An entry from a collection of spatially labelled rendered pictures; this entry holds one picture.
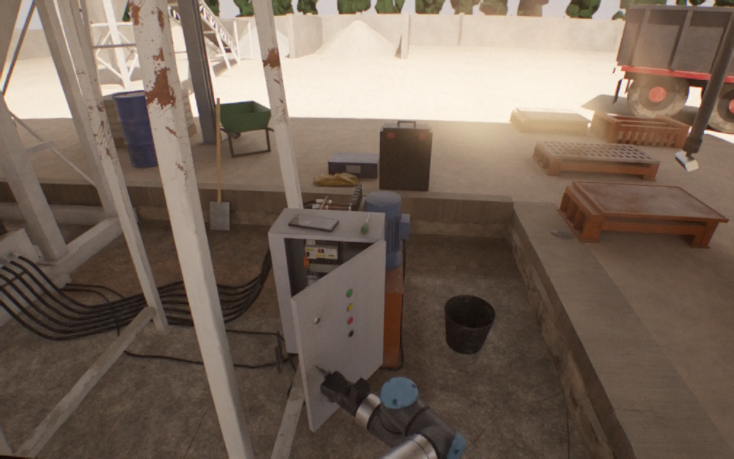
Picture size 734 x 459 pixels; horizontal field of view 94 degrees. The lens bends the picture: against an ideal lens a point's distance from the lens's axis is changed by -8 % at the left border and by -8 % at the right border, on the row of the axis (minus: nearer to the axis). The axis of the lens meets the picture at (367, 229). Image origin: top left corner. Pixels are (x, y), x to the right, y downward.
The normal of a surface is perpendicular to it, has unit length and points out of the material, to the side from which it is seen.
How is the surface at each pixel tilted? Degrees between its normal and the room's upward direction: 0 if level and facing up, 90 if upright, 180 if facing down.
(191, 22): 90
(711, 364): 0
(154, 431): 0
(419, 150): 90
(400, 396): 5
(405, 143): 90
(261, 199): 90
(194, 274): 80
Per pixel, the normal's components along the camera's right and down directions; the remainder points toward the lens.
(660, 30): -0.64, 0.38
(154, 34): -0.11, 0.33
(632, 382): 0.00, -0.87
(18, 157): 0.99, 0.05
